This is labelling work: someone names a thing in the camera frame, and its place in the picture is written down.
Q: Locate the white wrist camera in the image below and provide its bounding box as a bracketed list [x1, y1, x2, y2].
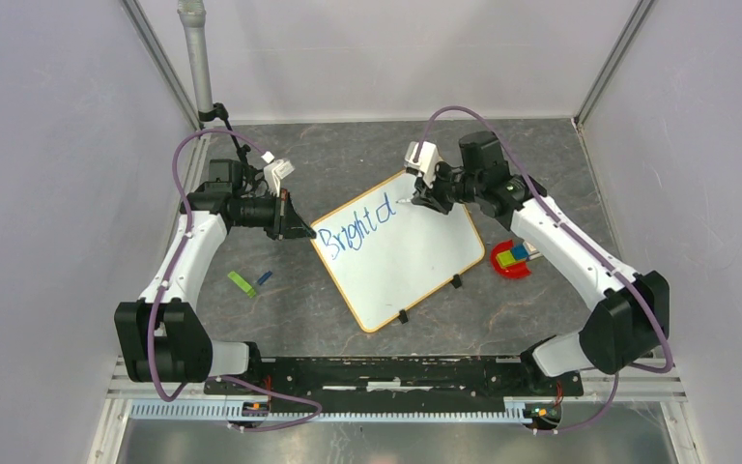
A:
[261, 151, 295, 196]
[404, 141, 440, 189]

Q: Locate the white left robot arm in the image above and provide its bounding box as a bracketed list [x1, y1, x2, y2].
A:
[114, 155, 315, 394]

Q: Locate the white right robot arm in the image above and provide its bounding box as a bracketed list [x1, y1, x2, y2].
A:
[404, 131, 673, 394]

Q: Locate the grey vertical pole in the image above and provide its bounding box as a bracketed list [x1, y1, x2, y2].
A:
[177, 0, 215, 123]

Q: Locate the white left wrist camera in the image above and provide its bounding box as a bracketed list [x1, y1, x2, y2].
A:
[261, 151, 295, 196]

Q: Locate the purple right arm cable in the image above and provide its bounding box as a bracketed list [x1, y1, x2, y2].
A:
[416, 105, 675, 437]

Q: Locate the blue marker cap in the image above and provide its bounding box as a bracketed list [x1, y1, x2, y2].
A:
[257, 271, 272, 286]

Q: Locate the red bowl with green block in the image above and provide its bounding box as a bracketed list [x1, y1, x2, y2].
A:
[489, 240, 531, 279]

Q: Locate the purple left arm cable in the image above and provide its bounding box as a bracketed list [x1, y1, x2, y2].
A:
[145, 128, 325, 434]

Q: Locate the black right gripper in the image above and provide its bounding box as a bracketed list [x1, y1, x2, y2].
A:
[413, 160, 483, 216]

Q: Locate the colourful toy block stack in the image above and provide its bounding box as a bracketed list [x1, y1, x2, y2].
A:
[523, 242, 542, 261]

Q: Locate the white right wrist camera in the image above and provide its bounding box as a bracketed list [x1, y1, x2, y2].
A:
[404, 141, 440, 189]

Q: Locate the yellow framed whiteboard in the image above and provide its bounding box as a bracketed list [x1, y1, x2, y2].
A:
[312, 172, 486, 333]

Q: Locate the green owl eraser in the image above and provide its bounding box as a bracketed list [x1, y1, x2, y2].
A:
[227, 271, 257, 298]

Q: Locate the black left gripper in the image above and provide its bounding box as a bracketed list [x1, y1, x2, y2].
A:
[233, 188, 316, 242]

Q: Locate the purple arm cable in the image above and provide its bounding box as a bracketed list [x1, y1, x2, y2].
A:
[416, 105, 675, 437]
[145, 128, 325, 434]

